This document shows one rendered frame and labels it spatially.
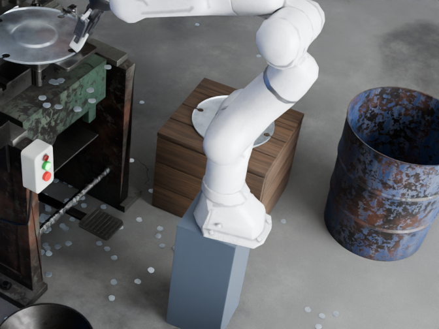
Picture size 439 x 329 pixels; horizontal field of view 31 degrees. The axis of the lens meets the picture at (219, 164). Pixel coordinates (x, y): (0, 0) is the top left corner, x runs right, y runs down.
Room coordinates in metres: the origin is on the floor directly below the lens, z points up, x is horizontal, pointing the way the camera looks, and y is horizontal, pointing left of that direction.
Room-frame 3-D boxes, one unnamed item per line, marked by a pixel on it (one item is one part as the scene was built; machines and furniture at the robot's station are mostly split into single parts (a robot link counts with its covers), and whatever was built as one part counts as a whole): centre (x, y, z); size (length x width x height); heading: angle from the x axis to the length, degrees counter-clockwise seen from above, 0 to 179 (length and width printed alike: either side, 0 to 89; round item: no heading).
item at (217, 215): (1.59, -0.06, 0.52); 0.22 x 0.19 x 0.14; 73
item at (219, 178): (1.64, -0.03, 0.71); 0.18 x 0.11 x 0.25; 167
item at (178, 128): (2.17, -0.02, 0.18); 0.40 x 0.38 x 0.35; 71
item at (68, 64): (1.86, 0.53, 0.72); 0.25 x 0.14 x 0.14; 66
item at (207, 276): (1.60, -0.02, 0.23); 0.18 x 0.18 x 0.45; 73
